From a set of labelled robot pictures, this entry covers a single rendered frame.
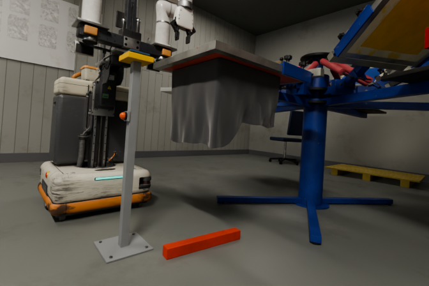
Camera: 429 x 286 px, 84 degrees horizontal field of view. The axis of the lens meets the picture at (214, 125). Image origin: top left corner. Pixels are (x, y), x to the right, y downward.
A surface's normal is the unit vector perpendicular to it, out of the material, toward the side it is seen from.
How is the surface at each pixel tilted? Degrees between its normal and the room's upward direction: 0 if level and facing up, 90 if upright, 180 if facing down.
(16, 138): 90
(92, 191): 90
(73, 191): 90
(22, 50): 90
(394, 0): 148
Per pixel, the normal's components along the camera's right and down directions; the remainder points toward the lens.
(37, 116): 0.67, 0.04
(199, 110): -0.51, 0.07
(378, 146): -0.74, -0.06
